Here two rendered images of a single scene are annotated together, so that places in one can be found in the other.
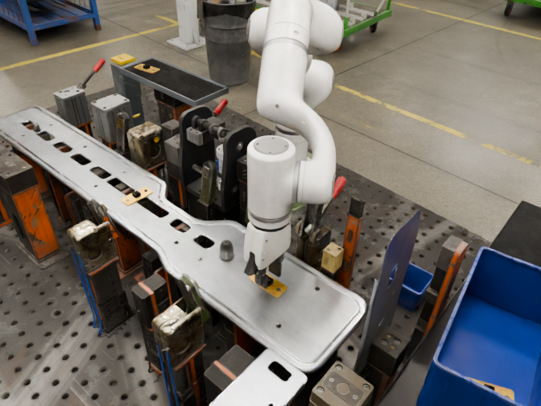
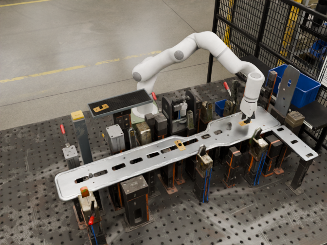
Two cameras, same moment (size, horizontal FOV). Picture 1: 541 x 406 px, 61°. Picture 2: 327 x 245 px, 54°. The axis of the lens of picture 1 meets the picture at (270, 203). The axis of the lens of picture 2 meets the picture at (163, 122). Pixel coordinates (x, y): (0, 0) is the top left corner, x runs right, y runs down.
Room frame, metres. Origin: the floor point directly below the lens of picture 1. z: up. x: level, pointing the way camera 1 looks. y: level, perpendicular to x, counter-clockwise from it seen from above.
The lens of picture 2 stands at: (0.52, 1.59, 2.31)
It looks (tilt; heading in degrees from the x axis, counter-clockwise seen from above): 41 degrees down; 295
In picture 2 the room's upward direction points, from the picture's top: straight up
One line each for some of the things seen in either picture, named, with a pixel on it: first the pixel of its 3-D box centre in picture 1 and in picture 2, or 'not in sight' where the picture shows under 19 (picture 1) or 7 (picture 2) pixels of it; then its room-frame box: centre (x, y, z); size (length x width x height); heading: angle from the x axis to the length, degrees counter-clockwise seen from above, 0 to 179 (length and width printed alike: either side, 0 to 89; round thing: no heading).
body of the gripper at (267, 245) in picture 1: (269, 235); (249, 105); (0.69, 0.00, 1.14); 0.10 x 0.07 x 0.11; 140
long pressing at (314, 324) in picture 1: (130, 196); (177, 148); (0.99, 0.38, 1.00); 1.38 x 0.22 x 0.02; 50
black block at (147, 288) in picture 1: (158, 328); (232, 167); (0.68, 0.26, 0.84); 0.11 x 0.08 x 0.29; 140
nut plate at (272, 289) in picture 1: (268, 281); (245, 121); (0.69, 0.00, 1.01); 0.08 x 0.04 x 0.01; 50
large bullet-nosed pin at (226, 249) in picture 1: (226, 250); (228, 126); (0.77, 0.10, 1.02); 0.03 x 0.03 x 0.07
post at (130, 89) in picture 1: (134, 120); (83, 144); (1.55, 0.52, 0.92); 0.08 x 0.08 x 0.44; 50
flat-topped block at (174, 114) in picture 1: (179, 142); (123, 131); (1.39, 0.32, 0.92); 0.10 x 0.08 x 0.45; 50
